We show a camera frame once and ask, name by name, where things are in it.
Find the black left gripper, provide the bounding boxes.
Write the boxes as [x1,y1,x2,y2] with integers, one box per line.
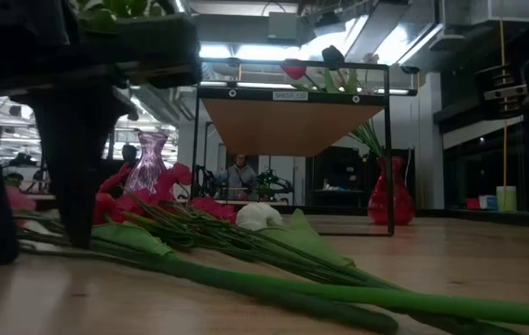
[0,0,203,248]

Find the pink blossom spray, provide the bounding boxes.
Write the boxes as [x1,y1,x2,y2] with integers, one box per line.
[6,184,61,236]

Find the purple glass vase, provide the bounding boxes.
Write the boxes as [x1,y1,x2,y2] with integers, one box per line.
[123,130,171,195]

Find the red blossom spray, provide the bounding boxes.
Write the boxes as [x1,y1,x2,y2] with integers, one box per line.
[91,161,522,335]

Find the white tulip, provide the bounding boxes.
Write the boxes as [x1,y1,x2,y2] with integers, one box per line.
[235,202,529,329]

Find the red tulip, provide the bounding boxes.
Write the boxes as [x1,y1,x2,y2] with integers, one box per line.
[280,62,321,93]

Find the red glass vase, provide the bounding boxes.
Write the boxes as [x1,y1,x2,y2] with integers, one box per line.
[366,155,416,227]

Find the person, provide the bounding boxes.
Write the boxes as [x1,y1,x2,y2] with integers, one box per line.
[215,154,260,202]
[121,142,139,165]

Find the grey ceiling box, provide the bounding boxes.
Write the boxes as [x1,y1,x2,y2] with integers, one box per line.
[267,11,300,41]

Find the white and blue box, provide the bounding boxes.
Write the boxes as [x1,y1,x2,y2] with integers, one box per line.
[478,194,499,211]

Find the pale green cylinder container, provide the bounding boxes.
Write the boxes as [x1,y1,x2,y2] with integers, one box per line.
[495,185,519,213]

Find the white ceiling unit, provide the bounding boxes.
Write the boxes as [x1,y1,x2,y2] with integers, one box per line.
[470,0,529,25]

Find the wooden shelf with black frame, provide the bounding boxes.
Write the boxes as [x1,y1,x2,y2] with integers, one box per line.
[189,58,419,237]

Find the thin white cord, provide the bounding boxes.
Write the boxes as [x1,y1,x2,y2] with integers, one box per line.
[402,148,414,187]

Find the silver ventilation duct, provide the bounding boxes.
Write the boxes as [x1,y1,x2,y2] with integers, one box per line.
[342,0,445,66]

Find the yellow cable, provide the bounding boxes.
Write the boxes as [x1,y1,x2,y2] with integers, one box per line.
[498,18,511,211]

